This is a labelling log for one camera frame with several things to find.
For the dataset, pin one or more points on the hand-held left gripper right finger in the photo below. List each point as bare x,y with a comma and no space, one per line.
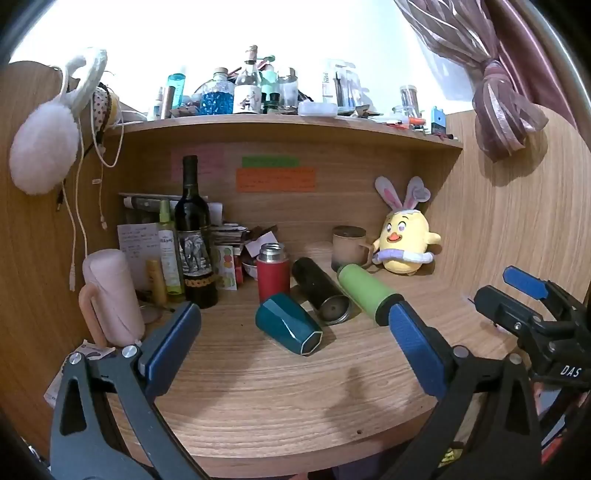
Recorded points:
415,341

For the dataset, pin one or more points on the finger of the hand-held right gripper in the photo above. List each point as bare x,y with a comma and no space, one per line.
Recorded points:
524,279
505,309

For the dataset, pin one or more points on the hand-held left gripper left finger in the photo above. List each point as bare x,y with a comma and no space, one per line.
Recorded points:
173,337

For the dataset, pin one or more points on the teal faceted cup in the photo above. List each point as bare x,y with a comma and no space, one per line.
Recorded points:
284,321

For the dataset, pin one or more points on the small yellow bottle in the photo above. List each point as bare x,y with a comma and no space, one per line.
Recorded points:
156,281

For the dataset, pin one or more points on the green thermos bottle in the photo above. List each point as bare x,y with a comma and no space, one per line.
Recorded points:
367,288

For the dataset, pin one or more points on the white paper packet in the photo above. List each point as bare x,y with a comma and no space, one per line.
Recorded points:
99,353

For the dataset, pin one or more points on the green spray bottle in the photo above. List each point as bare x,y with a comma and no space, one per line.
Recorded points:
168,251

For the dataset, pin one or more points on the fruit sticker sheet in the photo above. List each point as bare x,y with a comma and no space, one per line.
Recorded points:
227,267

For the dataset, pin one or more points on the white handwritten paper note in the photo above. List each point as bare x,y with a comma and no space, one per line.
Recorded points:
136,244

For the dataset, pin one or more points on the small bowl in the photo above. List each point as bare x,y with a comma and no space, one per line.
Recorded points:
249,270

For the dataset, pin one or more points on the yellow chick plush toy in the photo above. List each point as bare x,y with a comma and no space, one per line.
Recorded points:
406,237

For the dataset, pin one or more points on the dark wine bottle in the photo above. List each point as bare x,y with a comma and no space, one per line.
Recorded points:
194,230

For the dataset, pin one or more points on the black tumbler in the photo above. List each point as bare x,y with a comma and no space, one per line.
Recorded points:
316,286

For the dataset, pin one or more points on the stack of books and papers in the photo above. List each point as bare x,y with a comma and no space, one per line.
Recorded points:
231,237

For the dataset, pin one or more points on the red thermos bottle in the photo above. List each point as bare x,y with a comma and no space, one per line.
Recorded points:
272,277

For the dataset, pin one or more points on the brown ceramic mug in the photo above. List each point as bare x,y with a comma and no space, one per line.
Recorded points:
347,247

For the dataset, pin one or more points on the pink sticky note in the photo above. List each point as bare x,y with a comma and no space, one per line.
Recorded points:
205,161

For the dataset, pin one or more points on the small blue box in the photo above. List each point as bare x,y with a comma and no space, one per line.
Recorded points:
438,121

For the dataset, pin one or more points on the orange sticky note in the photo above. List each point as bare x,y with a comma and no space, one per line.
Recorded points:
277,180

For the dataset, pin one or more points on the green sticky note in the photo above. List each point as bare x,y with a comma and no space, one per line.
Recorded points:
270,162

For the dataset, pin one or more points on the pink curtain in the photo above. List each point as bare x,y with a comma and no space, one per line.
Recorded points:
503,78

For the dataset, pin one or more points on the small glass jar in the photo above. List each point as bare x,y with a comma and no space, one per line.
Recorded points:
408,99

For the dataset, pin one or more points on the white fluffy earmuffs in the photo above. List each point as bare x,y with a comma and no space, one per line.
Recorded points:
44,138

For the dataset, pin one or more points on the wooden shelf board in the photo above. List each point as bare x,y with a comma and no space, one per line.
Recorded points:
286,127

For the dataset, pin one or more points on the dotted headband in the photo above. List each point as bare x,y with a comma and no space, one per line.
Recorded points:
102,108

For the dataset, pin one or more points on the blue bead glass bottle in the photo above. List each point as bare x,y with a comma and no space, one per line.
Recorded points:
217,99

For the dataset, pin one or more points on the blue plastic bottle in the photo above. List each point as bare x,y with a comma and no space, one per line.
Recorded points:
176,92

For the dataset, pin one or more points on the clear labelled glass bottle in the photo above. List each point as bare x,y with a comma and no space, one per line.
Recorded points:
246,94

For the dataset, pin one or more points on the clear plastic package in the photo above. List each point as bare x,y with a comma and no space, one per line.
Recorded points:
339,83

